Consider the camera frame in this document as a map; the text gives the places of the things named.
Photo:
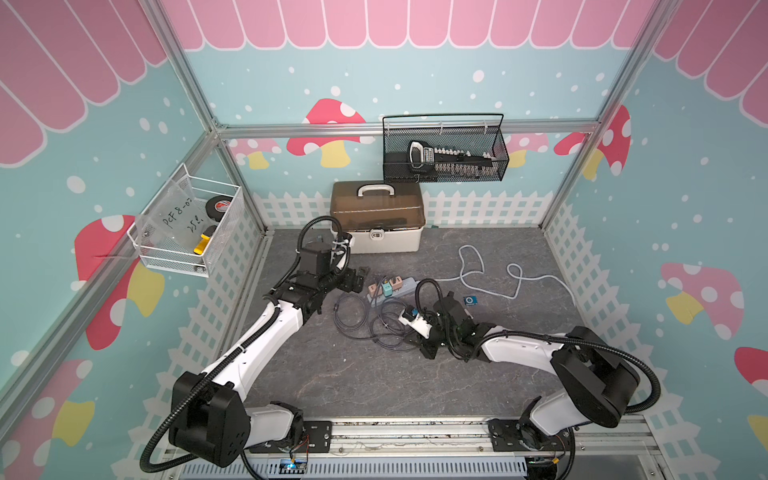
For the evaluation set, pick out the black wire mesh basket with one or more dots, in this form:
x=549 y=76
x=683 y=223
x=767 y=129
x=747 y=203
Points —
x=475 y=132

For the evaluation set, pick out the socket set in basket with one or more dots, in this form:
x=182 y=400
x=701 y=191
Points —
x=424 y=159

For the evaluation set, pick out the black tape roll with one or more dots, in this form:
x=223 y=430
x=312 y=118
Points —
x=216 y=207

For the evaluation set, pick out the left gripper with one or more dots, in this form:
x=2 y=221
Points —
x=349 y=280

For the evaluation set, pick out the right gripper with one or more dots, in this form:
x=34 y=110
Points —
x=416 y=335

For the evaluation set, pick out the white box brown lid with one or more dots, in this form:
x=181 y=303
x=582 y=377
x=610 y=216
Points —
x=381 y=217

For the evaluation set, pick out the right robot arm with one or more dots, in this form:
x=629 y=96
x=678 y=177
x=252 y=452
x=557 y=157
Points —
x=599 y=384

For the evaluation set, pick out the grey power strip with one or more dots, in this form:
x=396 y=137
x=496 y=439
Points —
x=407 y=290

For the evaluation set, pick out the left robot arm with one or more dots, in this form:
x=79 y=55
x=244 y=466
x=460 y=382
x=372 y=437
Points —
x=208 y=419

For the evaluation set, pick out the yellow tool in bin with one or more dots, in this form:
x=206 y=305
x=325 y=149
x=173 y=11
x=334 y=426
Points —
x=205 y=239

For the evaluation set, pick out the clear wall bin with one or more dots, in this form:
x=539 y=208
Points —
x=168 y=229

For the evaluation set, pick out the pink usb charger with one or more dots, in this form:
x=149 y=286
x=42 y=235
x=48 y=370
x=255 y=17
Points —
x=396 y=283
x=374 y=290

